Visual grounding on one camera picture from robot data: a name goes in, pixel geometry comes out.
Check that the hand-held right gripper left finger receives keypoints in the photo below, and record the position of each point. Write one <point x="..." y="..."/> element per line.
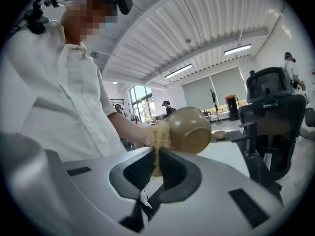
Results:
<point x="98" y="181"/>

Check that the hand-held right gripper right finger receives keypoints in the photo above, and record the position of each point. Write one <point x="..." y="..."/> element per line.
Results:
<point x="209" y="193"/>

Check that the tan scrubbing sponge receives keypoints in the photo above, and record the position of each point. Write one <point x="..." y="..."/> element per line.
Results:
<point x="160" y="136"/>

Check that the person's left forearm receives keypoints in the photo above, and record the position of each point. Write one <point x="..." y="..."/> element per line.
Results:
<point x="128" y="129"/>

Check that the black cylinder with orange top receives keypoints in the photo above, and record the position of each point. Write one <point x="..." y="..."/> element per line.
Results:
<point x="231" y="107"/>

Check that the tall glass window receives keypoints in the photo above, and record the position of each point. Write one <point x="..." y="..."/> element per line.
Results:
<point x="141" y="102"/>

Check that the black coat rack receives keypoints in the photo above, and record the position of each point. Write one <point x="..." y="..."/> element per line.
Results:
<point x="213" y="102"/>

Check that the person's white shirt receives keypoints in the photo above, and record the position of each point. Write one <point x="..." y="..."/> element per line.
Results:
<point x="61" y="95"/>

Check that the grey roller blind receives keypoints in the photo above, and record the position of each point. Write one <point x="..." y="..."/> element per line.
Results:
<point x="216" y="82"/>

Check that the black mesh office chair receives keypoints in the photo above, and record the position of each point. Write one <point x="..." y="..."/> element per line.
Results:
<point x="268" y="87"/>

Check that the long ceiling light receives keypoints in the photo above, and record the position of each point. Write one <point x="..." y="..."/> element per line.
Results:
<point x="237" y="49"/>
<point x="178" y="71"/>

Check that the teal face mask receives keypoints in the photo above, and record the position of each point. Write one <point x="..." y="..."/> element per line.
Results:
<point x="110" y="25"/>

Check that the person's head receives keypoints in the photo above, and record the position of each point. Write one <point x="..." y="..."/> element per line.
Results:
<point x="86" y="16"/>

